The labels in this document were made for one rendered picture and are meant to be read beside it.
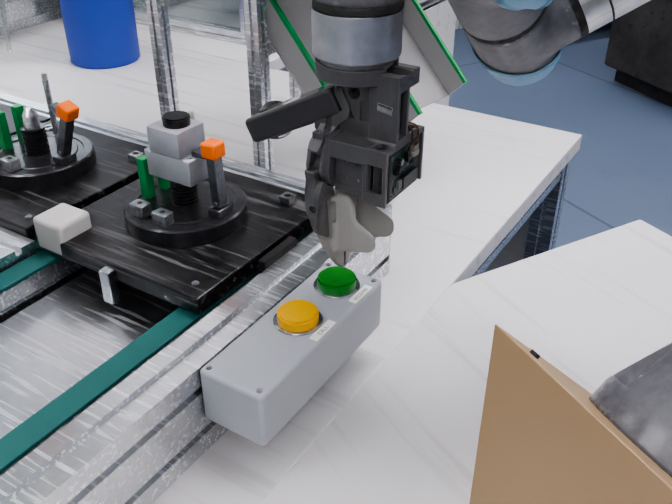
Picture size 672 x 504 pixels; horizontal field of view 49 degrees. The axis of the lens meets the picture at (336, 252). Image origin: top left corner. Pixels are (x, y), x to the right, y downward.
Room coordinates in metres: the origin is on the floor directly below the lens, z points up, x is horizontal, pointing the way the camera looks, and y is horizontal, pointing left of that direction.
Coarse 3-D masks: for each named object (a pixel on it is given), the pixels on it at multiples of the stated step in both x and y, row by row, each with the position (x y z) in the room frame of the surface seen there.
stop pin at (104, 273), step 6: (102, 270) 0.65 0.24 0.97; (108, 270) 0.65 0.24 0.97; (114, 270) 0.65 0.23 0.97; (102, 276) 0.65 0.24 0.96; (108, 276) 0.64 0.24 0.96; (114, 276) 0.65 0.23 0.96; (102, 282) 0.65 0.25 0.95; (108, 282) 0.64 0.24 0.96; (114, 282) 0.65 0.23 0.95; (102, 288) 0.65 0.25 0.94; (108, 288) 0.64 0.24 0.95; (114, 288) 0.65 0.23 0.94; (108, 294) 0.64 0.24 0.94; (114, 294) 0.64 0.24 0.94; (108, 300) 0.64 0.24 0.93; (114, 300) 0.64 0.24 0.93
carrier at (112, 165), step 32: (0, 128) 0.90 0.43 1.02; (32, 128) 0.88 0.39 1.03; (0, 160) 0.84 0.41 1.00; (32, 160) 0.87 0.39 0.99; (64, 160) 0.85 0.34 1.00; (96, 160) 0.91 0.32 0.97; (128, 160) 0.91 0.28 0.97; (0, 192) 0.82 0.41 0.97; (32, 192) 0.82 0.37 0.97; (64, 192) 0.82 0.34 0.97; (96, 192) 0.82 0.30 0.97; (0, 224) 0.75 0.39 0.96; (32, 224) 0.74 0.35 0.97
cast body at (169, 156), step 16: (176, 112) 0.76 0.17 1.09; (160, 128) 0.74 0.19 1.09; (176, 128) 0.74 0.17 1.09; (192, 128) 0.75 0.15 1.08; (160, 144) 0.74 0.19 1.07; (176, 144) 0.73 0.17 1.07; (192, 144) 0.74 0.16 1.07; (160, 160) 0.74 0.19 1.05; (176, 160) 0.73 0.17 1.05; (192, 160) 0.73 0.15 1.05; (160, 176) 0.74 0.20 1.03; (176, 176) 0.73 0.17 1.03; (192, 176) 0.72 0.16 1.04
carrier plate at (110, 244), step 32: (128, 192) 0.82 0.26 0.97; (256, 192) 0.82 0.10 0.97; (96, 224) 0.74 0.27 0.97; (256, 224) 0.74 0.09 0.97; (288, 224) 0.74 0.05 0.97; (64, 256) 0.69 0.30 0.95; (96, 256) 0.67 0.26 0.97; (128, 256) 0.67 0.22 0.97; (160, 256) 0.67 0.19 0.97; (192, 256) 0.67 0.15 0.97; (224, 256) 0.67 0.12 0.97; (256, 256) 0.67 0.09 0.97; (160, 288) 0.62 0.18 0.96; (192, 288) 0.61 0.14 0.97; (224, 288) 0.62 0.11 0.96
